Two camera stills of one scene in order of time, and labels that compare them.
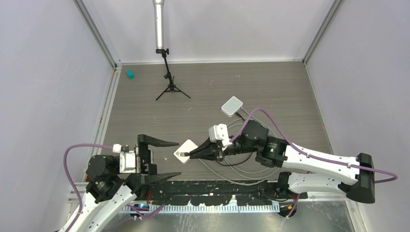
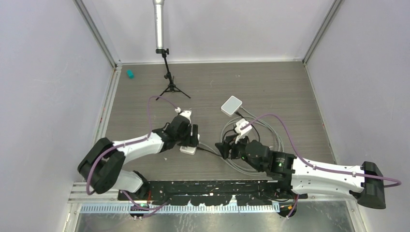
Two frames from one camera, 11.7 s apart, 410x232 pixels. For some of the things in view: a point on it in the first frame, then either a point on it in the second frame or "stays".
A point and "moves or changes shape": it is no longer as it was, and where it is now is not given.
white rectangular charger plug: x=187 y=146 moves or changes shape
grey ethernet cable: x=240 y=171 → x=234 y=163
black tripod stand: x=171 y=86 stays
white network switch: x=231 y=107 stays
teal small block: x=130 y=74 stays
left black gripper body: x=145 y=164 → x=186 y=139
